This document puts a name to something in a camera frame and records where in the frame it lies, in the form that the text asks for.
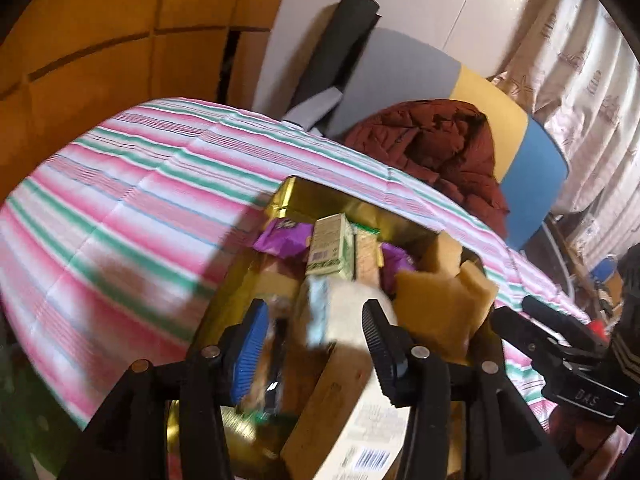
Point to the cracker packet green edge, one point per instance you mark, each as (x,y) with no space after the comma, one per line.
(367,256)

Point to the yellow sponge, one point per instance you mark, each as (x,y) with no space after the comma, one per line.
(442,256)
(444,312)

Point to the blue bag on desk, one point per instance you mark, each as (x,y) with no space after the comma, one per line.
(604,270)

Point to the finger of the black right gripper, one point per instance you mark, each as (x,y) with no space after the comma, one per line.
(547,336)

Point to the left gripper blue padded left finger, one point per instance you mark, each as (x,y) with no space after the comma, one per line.
(245,349)

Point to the beige cardboard box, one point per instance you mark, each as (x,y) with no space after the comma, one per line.
(348,428)

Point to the striped pink green tablecloth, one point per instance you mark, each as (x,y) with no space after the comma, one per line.
(113,247)

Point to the small green white box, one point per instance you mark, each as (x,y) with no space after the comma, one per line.
(332,248)

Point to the dark red jacket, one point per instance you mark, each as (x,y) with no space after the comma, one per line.
(446,144)

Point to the black rolled mat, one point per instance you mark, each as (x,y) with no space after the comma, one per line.
(344,34)

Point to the purple snack packet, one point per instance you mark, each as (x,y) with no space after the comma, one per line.
(286,239)

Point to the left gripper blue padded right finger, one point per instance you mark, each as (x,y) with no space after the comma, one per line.
(388,346)

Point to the blue yellow grey chair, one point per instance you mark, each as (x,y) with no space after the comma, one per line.
(391,68)

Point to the gold tin box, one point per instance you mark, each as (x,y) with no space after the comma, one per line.
(254,443)

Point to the wooden wardrobe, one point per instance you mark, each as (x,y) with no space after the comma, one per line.
(67,65)

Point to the pink striped curtain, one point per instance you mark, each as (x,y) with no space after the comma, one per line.
(576,75)

